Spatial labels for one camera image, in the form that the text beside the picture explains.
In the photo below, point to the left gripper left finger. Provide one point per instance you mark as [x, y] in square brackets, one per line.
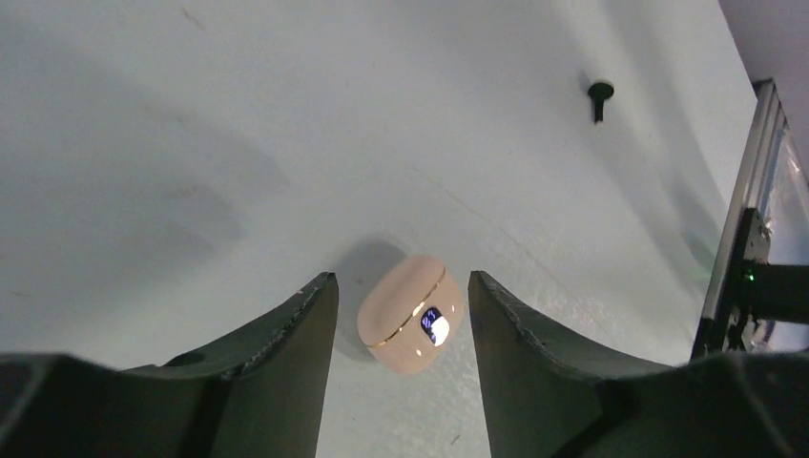
[257, 391]

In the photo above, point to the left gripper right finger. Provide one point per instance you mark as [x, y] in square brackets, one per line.
[549, 391]

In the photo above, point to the beige earbud charging case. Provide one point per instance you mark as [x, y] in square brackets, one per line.
[410, 315]

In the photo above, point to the black earbud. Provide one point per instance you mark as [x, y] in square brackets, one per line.
[599, 93]

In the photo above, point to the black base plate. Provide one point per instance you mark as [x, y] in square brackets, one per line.
[731, 326]

